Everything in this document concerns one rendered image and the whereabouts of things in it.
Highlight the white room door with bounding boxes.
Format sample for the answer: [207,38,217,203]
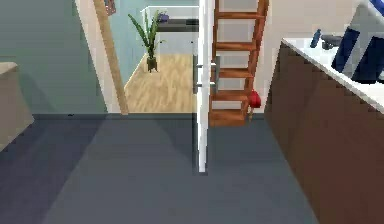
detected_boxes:
[196,0,216,174]

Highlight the small blue bottle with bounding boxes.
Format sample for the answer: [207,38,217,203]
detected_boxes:
[309,28,323,49]

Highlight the grey door handle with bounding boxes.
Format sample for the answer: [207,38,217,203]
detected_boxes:
[209,55,222,95]
[192,54,204,95]

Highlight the green house plant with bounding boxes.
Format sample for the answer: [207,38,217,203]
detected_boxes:
[127,9,167,73]

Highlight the brown wooden ladder shelf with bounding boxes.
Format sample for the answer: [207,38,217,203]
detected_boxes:
[208,0,270,128]

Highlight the red round object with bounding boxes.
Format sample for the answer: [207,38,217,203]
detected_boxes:
[247,89,262,110]

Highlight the white cabinet with black top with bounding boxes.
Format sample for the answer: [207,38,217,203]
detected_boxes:
[141,5,200,57]

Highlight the framed wall picture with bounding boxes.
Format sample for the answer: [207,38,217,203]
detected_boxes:
[103,0,117,17]

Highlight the dark grey small object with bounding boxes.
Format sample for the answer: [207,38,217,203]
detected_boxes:
[320,34,343,51]

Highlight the blue and grey box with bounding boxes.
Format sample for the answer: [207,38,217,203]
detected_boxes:
[330,0,384,85]

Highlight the brown cabinet with white top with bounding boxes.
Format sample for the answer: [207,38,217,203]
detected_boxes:
[264,37,384,224]

